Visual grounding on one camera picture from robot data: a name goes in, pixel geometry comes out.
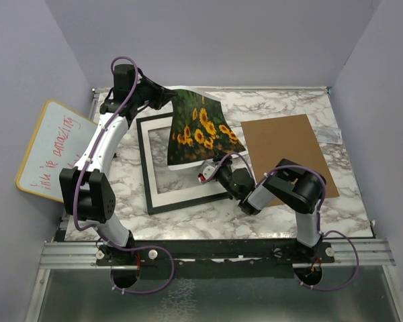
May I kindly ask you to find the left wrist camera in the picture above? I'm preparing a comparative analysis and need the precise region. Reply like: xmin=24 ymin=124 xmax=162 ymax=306
xmin=113 ymin=64 xmax=138 ymax=92

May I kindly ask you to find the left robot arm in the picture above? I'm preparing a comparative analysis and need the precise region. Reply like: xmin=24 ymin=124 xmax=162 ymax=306
xmin=59 ymin=56 xmax=177 ymax=265

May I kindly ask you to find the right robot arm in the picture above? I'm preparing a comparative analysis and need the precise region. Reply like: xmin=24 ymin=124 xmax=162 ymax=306
xmin=198 ymin=152 xmax=326 ymax=262

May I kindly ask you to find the yellow rimmed whiteboard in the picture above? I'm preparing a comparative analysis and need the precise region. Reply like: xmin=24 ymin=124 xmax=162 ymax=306
xmin=16 ymin=101 xmax=97 ymax=202

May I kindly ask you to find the white mat board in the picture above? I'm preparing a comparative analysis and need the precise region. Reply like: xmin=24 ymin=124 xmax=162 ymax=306
xmin=140 ymin=117 xmax=231 ymax=209

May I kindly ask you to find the brown backing board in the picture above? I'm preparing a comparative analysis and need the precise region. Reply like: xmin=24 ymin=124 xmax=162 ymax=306
xmin=241 ymin=114 xmax=339 ymax=198

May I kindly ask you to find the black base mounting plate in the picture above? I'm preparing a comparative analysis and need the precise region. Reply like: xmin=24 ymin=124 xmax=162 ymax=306
xmin=96 ymin=238 xmax=334 ymax=280

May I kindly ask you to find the sunflower photo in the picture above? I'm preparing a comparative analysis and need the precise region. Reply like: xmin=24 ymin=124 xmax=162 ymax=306
xmin=167 ymin=86 xmax=247 ymax=170

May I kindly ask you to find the aluminium rail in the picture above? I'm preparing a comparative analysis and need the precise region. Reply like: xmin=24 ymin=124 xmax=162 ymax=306
xmin=39 ymin=239 xmax=396 ymax=270

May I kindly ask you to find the black picture frame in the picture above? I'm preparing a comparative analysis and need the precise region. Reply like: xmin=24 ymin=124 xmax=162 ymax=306
xmin=136 ymin=112 xmax=238 ymax=216

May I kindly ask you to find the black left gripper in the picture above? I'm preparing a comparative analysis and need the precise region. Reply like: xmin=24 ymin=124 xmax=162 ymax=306
xmin=131 ymin=74 xmax=178 ymax=110

